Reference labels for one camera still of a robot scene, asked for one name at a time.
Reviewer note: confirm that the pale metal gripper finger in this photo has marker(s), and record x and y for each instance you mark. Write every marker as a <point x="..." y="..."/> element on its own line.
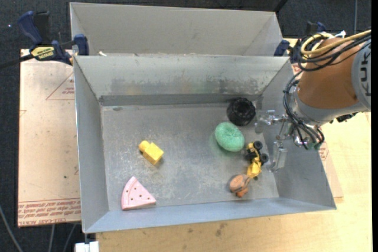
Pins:
<point x="279" y="156"/>
<point x="267" y="121"/>

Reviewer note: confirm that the yellow toy vehicle, black wheels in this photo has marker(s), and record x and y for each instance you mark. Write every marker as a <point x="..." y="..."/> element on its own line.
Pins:
<point x="254" y="160"/>

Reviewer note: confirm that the green doughnut sponge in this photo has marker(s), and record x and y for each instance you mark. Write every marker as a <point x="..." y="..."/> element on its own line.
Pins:
<point x="229" y="136"/>

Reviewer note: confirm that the orange-brown toy animal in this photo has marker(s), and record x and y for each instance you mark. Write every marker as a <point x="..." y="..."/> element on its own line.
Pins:
<point x="237" y="183"/>

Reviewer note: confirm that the grey metal bin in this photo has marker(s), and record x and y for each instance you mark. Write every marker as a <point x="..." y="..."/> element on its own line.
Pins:
<point x="183" y="138"/>

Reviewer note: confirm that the yellow plastic block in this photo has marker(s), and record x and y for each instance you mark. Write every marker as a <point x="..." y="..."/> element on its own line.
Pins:
<point x="152" y="153"/>

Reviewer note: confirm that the pink toy watermelon slice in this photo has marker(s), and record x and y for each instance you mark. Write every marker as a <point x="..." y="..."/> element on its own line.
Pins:
<point x="134" y="196"/>

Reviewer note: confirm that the brown cardboard board, red print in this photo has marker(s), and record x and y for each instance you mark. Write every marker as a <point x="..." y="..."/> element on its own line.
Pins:
<point x="47" y="141"/>

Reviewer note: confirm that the black cylinder on white bracket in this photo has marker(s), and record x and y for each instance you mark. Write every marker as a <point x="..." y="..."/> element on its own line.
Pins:
<point x="345" y="118"/>

